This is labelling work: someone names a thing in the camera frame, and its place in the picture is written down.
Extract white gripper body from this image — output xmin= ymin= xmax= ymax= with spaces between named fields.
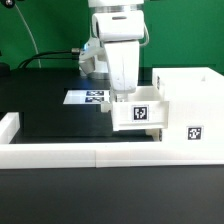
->
xmin=79 ymin=41 xmax=140 ymax=94

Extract white drawer with tag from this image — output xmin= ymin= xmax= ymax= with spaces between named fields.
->
xmin=101 ymin=86 xmax=169 ymax=131
xmin=145 ymin=129 xmax=162 ymax=142

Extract white front drawer with tag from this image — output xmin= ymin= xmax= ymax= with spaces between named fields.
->
xmin=145 ymin=129 xmax=162 ymax=142

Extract white drawer cabinet box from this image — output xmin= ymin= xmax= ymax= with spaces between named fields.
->
xmin=152 ymin=67 xmax=224 ymax=143

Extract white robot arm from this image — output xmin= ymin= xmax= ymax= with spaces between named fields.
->
xmin=79 ymin=0 xmax=149 ymax=102

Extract paper sheet with fiducial tags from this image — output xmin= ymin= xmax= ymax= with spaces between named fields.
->
xmin=64 ymin=90 xmax=110 ymax=105

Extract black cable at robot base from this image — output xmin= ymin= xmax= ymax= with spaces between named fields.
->
xmin=17 ymin=48 xmax=85 ymax=70

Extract white U-shaped fence frame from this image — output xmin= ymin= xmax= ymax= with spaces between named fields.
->
xmin=0 ymin=112 xmax=224 ymax=169

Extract black camera mount top left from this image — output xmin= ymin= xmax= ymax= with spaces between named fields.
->
xmin=0 ymin=0 xmax=23 ymax=8

